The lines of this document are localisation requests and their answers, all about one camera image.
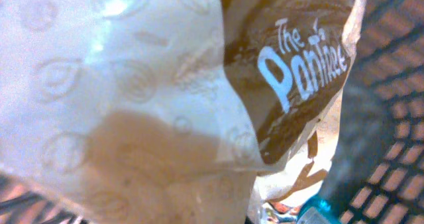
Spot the grey plastic lattice basket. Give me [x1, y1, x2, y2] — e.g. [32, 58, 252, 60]
[0, 0, 424, 224]

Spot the teal mouthwash bottle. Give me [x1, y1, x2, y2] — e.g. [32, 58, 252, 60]
[296, 195, 341, 224]

